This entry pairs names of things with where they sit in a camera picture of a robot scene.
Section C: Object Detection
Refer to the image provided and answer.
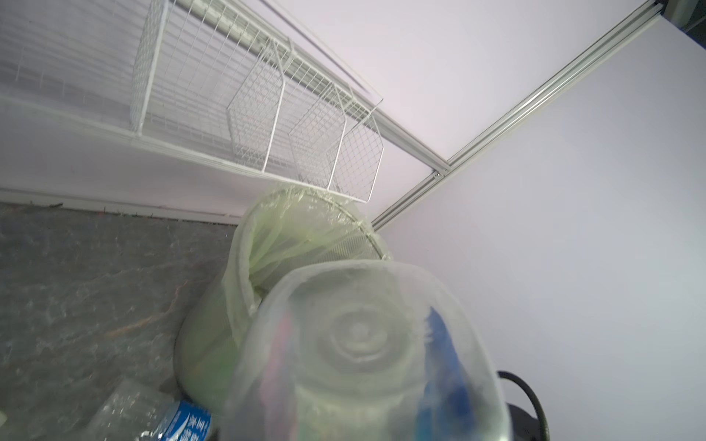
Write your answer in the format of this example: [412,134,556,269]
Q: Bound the green bin liner bag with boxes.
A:
[222,186,392,345]

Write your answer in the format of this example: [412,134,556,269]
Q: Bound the grey mesh waste bin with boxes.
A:
[173,184,393,420]

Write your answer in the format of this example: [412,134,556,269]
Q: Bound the clear bottle blue label white cap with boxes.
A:
[81,379,216,441]

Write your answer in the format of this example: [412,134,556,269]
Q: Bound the long white wire basket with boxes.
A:
[1,1,384,203]

